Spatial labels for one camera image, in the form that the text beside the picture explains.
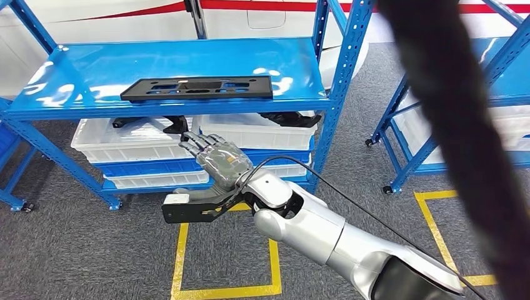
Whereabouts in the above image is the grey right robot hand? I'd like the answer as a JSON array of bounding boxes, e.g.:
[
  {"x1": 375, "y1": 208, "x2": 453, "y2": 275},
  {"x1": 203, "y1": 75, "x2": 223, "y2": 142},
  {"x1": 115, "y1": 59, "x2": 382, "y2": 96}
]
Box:
[{"x1": 172, "y1": 131, "x2": 254, "y2": 196}]

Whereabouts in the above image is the black plastic frame part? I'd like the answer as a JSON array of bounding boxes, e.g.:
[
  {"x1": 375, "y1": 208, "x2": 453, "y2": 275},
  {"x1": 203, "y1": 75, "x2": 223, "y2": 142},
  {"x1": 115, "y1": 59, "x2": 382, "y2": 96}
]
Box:
[{"x1": 120, "y1": 76, "x2": 274, "y2": 103}]

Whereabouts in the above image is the long black plastic part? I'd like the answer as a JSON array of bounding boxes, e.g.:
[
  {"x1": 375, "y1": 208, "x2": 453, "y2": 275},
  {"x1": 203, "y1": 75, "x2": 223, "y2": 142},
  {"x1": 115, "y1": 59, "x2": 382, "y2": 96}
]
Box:
[{"x1": 111, "y1": 115, "x2": 190, "y2": 134}]

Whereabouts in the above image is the chunky black plastic part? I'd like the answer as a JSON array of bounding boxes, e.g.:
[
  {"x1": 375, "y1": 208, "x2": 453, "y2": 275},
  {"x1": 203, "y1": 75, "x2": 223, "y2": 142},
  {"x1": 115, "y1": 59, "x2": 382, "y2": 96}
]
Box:
[{"x1": 257, "y1": 111, "x2": 323, "y2": 128}]

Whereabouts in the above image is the yellow floor tape square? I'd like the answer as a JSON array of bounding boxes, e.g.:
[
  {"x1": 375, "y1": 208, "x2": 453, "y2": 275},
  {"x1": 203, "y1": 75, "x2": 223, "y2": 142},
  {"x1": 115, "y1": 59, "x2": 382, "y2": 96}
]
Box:
[{"x1": 170, "y1": 202, "x2": 283, "y2": 300}]

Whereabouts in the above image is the red barrier belt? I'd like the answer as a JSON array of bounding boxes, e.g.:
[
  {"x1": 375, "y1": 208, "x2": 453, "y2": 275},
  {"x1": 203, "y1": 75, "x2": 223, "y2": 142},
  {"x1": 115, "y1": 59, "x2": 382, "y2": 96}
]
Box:
[{"x1": 54, "y1": 0, "x2": 530, "y2": 24}]

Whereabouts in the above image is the white car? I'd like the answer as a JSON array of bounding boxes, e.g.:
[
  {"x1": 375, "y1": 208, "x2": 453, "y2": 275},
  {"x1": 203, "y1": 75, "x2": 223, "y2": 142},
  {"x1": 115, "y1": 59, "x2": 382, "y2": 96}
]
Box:
[{"x1": 0, "y1": 0, "x2": 369, "y2": 98}]

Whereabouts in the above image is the thick black braided sleeve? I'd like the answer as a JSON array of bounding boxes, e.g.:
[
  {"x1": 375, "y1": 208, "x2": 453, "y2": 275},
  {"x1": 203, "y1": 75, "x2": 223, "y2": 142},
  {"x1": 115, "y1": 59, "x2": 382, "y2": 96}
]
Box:
[{"x1": 376, "y1": 0, "x2": 530, "y2": 300}]

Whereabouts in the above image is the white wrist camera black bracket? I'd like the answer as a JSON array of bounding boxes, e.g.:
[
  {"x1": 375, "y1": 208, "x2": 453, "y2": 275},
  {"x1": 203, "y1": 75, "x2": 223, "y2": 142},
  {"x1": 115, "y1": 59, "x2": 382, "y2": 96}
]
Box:
[{"x1": 161, "y1": 192, "x2": 245, "y2": 225}]

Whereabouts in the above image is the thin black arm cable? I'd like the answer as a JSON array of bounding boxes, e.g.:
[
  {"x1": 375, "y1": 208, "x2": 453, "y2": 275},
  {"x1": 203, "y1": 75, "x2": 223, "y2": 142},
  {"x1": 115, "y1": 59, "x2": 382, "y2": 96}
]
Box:
[{"x1": 231, "y1": 155, "x2": 489, "y2": 300}]

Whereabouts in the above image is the black stanchion post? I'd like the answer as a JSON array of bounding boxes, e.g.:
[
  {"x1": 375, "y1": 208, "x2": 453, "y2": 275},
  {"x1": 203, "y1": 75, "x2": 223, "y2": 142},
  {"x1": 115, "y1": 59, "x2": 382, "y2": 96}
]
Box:
[{"x1": 184, "y1": 0, "x2": 209, "y2": 40}]

